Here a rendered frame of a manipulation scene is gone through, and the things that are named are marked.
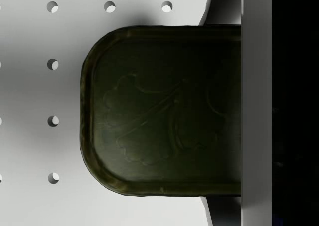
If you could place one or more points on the flat-sided can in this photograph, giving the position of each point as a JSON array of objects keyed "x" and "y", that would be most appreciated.
[{"x": 162, "y": 111}]

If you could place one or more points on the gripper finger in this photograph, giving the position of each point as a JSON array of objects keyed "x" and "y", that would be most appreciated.
[
  {"x": 225, "y": 211},
  {"x": 224, "y": 9}
]

